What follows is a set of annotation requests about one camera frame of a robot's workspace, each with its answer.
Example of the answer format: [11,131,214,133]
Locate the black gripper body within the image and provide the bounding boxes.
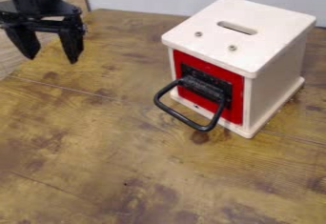
[0,0,82,33]

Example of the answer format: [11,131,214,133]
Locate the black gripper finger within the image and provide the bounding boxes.
[4,25,42,59]
[59,15,86,64]

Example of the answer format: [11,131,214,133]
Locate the red drawer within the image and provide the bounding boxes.
[174,51,245,125]

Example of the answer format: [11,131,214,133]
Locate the black metal drawer handle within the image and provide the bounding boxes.
[154,63,233,132]

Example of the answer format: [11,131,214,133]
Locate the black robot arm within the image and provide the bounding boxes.
[0,0,86,64]

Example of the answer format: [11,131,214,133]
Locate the white wooden box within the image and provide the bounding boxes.
[161,0,316,138]

